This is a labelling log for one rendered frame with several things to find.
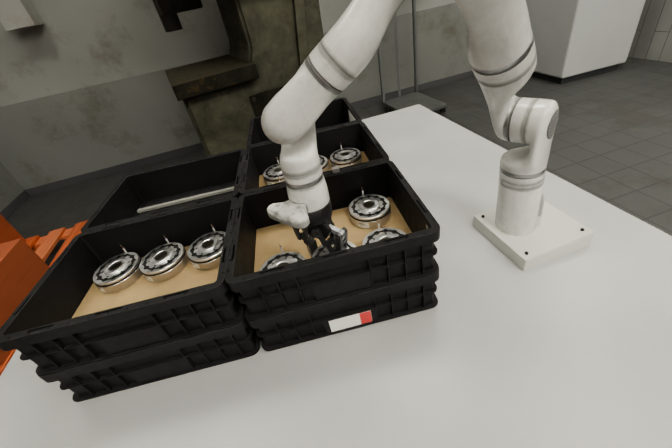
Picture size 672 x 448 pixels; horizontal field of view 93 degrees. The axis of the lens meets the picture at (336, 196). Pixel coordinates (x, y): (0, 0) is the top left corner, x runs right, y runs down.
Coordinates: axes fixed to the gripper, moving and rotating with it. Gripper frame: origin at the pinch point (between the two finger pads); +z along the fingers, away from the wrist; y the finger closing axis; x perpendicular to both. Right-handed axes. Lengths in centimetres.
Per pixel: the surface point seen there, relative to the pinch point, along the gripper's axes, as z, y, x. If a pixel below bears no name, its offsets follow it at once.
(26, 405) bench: 15, 43, 54
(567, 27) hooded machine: 29, -7, -385
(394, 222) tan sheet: 2.3, -7.3, -17.9
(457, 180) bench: 15, -8, -60
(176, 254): -0.8, 32.1, 16.8
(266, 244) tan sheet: 2.3, 17.1, 2.2
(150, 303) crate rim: -7.7, 14.3, 28.6
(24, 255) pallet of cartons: 47, 190, 43
